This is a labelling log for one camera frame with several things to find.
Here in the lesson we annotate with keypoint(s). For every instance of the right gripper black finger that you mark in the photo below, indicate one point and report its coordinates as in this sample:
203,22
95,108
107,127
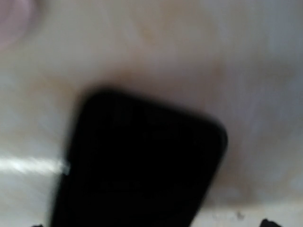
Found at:
269,223

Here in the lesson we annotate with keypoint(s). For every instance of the black phone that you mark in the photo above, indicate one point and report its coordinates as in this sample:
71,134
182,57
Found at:
135,162

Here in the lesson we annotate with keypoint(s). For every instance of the pink phone case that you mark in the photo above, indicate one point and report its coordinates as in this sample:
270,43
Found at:
16,16

